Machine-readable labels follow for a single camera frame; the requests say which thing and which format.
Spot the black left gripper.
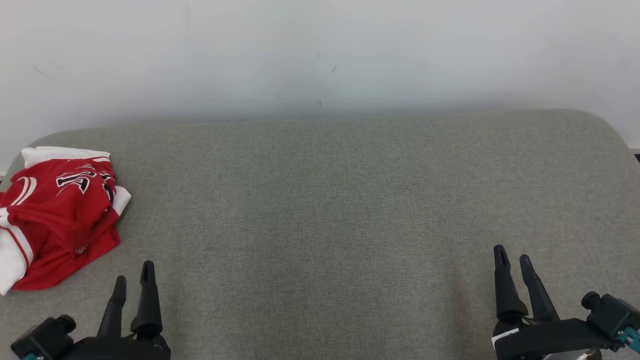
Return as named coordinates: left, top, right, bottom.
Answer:
left=60, top=260, right=171, bottom=360

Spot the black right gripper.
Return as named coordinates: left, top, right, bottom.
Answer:
left=491, top=244, right=613, bottom=360

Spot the red and white jersey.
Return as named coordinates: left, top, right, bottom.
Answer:
left=0, top=146, right=132, bottom=296

